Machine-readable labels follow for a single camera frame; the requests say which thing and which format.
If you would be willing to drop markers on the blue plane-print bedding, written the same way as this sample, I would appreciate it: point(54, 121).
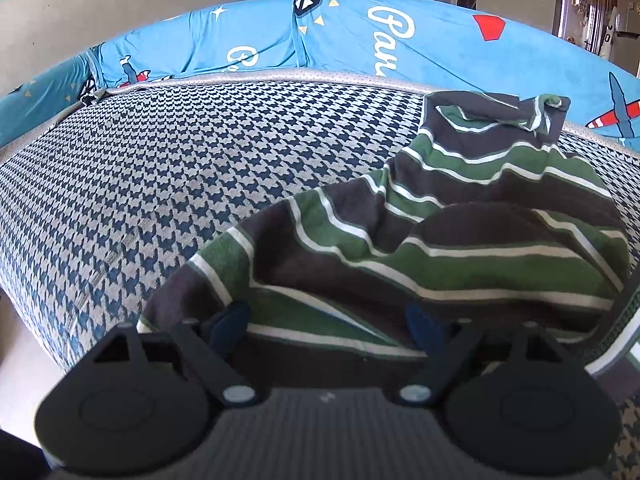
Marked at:
point(350, 30)

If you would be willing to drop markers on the wooden door frame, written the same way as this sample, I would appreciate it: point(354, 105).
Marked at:
point(561, 0)

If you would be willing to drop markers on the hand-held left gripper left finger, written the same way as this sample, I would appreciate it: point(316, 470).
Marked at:
point(230, 327)

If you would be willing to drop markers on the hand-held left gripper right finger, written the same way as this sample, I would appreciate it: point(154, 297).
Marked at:
point(425, 332)

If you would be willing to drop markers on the grey refrigerator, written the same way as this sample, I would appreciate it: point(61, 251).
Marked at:
point(630, 50)

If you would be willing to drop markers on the houndstooth pattern mattress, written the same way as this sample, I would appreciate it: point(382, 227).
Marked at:
point(150, 185)

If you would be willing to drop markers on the green grey striped shirt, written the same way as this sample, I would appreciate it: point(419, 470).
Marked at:
point(450, 260)

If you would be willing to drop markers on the white hanging cloth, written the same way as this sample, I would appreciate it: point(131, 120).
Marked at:
point(607, 30)

